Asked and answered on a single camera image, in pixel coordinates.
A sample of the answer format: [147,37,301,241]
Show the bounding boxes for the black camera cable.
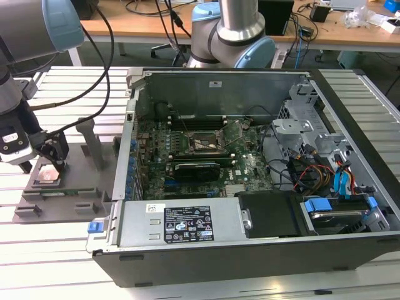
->
[46,4,115,135]

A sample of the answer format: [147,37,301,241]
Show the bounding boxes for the green motherboard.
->
[134,116,278,201]

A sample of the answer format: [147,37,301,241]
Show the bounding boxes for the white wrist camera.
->
[0,124,36,164]

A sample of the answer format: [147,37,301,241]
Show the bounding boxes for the pale teal bin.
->
[336,50,361,70]

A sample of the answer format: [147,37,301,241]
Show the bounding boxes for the white power strip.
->
[271,49,288,69]

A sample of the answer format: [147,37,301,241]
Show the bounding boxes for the wooden desk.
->
[290,2,400,54]
[67,17,196,68]

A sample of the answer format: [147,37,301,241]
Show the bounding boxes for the black RAM slot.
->
[168,117,228,121]
[168,120,228,125]
[172,149,229,154]
[167,156,236,161]
[168,159,236,167]
[167,152,236,158]
[168,124,228,130]
[168,113,228,118]

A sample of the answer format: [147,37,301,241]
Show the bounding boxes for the metal disk bay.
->
[270,77,356,166]

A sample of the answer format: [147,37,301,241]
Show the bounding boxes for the hanging blue cable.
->
[295,29,306,69]

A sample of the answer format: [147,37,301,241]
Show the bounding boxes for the silver power supply with label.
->
[116,199,248,248]

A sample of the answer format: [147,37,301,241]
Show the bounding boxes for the flat blue wire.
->
[331,168,353,201]

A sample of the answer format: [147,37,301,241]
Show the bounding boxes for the metal socket cover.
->
[218,119,248,148]

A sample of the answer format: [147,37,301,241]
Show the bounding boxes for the grey parts rack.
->
[14,117,123,224]

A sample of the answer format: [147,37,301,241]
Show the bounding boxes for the red yellow wire bundle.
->
[293,164,336,192]

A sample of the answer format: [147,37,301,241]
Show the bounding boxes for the black open PC case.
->
[86,66,400,289]

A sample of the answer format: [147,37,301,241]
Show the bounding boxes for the blue disk carrier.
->
[302,195,379,216]

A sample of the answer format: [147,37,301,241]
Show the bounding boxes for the green RAM stick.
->
[39,190,83,199]

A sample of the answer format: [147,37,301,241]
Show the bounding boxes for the black graphics card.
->
[172,160,222,183]

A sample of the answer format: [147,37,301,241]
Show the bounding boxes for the black office chair base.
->
[151,43,192,67]

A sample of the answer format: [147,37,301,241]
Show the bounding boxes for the orange wire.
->
[334,153,359,196]

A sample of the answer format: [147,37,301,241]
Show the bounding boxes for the black plastic shroud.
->
[234,191,306,239]

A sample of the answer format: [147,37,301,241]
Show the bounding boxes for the silver hard disk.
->
[307,208,371,236]

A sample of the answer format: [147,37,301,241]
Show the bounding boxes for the silver CPU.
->
[34,164,62,185]

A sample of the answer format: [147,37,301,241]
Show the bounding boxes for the flat white device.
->
[330,0,367,9]

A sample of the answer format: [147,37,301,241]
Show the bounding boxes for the silver chipset heat sink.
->
[225,184,249,197]

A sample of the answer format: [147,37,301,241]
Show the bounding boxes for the clear plastic bags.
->
[342,4,388,29]

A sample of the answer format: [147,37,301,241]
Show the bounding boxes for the small black box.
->
[309,3,331,23]

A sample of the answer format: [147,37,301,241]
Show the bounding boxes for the cable with brass sleeve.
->
[27,67,110,110]

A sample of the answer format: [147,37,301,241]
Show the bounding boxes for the white cardboard box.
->
[381,17,400,34]

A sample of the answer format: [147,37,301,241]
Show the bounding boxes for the wide black equipment case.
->
[77,0,96,20]

